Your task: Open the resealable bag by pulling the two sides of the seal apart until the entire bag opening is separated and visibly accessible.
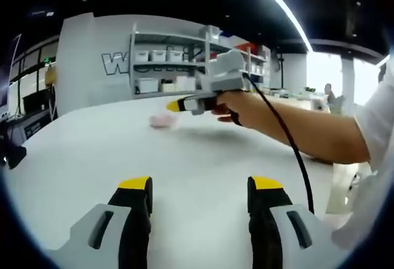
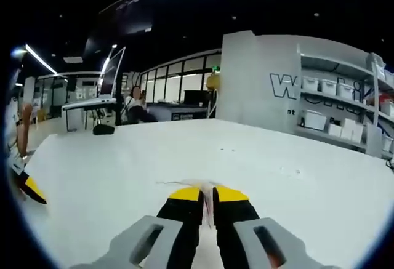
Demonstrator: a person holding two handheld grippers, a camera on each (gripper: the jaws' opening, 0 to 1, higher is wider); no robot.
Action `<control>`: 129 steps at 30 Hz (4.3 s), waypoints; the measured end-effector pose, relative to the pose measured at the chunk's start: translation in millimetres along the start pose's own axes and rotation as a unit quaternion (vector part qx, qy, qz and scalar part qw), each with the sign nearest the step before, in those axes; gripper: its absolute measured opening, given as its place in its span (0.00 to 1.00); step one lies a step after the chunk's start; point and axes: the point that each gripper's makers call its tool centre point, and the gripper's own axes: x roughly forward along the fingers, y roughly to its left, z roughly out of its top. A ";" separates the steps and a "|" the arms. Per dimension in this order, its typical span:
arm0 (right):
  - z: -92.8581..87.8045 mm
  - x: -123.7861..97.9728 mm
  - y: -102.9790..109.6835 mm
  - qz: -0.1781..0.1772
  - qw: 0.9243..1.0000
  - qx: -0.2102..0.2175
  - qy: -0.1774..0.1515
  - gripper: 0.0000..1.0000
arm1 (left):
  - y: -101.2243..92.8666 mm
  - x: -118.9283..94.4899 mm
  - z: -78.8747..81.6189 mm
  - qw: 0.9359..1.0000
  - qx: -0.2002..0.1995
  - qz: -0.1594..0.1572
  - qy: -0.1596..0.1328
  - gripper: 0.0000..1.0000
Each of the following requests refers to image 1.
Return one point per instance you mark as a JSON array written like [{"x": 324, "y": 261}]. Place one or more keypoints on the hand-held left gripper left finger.
[{"x": 123, "y": 235}]

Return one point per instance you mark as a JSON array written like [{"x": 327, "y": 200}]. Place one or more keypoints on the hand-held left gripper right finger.
[{"x": 277, "y": 235}]

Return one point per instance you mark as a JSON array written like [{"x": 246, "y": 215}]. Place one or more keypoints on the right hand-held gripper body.
[{"x": 229, "y": 75}]

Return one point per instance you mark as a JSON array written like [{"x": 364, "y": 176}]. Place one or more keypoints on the person's right hand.
[{"x": 252, "y": 112}]

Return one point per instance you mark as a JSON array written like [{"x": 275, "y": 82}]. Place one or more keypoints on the grey metal shelf unit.
[{"x": 172, "y": 66}]

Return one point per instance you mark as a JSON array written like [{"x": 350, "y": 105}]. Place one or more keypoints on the black lamp stand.
[{"x": 281, "y": 75}]

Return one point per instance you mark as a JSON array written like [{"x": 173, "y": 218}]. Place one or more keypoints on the row of white storage bins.
[{"x": 158, "y": 55}]

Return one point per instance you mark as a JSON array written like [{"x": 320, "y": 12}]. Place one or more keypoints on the long ceiling light strip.
[{"x": 286, "y": 7}]

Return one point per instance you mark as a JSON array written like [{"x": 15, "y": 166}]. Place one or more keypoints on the white lettered partition panel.
[{"x": 86, "y": 81}]

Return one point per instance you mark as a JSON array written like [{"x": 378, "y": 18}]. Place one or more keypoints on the black soft pouch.
[{"x": 17, "y": 156}]

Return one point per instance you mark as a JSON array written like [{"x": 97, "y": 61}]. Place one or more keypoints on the black equipment case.
[{"x": 38, "y": 126}]

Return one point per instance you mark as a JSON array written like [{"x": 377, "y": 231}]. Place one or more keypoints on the yellow round object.
[{"x": 51, "y": 75}]

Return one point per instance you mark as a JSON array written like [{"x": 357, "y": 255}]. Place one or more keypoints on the small black monitor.
[{"x": 35, "y": 102}]

